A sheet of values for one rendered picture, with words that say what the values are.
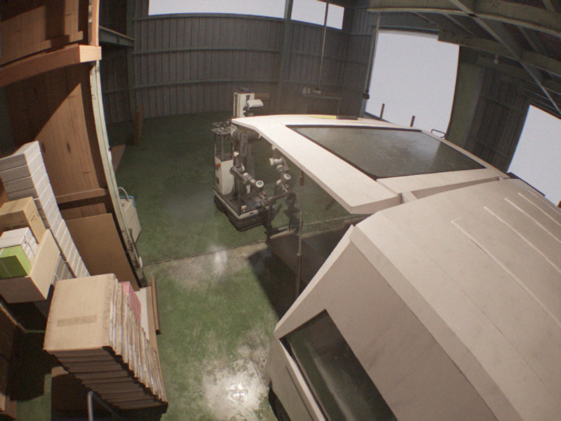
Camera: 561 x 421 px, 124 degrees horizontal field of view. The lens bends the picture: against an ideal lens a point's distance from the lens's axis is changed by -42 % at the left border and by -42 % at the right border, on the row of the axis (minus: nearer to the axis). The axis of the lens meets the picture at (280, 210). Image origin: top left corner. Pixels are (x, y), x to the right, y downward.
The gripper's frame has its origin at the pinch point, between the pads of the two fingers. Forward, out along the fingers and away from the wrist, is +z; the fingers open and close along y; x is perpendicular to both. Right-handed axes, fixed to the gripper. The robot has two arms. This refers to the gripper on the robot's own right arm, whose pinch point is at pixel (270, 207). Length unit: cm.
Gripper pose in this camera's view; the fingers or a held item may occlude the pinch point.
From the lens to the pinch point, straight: 276.7
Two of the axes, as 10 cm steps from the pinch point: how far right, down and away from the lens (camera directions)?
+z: 5.3, 7.4, -4.1
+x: -2.9, 6.1, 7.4
